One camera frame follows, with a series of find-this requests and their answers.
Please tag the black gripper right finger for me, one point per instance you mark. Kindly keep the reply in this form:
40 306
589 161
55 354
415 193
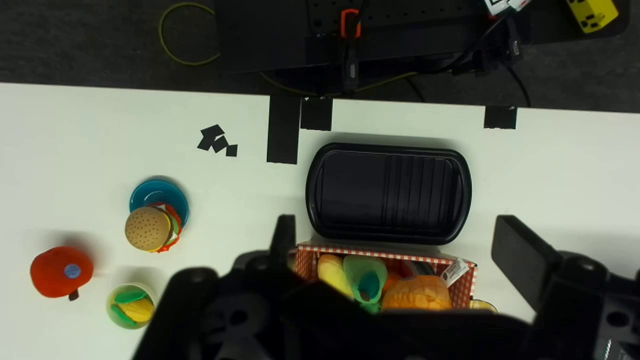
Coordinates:
523 260

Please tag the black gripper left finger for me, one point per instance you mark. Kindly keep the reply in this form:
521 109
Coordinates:
282 240

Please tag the red checkered cardboard basket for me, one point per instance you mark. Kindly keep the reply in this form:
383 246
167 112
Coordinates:
304 260

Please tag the yellow toy fruit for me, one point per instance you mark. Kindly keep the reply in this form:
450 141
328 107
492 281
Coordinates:
332 275

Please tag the white paper tag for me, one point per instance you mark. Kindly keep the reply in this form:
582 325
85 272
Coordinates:
458 272

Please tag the long black tape strip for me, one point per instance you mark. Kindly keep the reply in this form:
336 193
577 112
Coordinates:
282 131

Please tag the orange plush fruit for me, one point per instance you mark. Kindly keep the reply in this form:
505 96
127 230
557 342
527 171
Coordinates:
416 294

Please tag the black rectangular tray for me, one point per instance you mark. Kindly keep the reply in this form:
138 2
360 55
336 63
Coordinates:
391 193

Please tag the black tape patch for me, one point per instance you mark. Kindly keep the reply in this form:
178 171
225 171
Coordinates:
316 112
500 117

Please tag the small blue plate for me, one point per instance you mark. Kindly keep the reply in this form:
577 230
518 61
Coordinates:
158 191

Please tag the toy burger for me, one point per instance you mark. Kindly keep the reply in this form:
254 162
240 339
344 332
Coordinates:
149 229

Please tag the green and yellow toy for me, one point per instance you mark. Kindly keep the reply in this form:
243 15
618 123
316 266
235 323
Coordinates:
130 306

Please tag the red toy tomato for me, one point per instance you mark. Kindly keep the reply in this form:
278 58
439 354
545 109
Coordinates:
57 272

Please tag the yellow black dotted tool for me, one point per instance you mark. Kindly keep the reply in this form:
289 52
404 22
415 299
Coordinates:
592 12

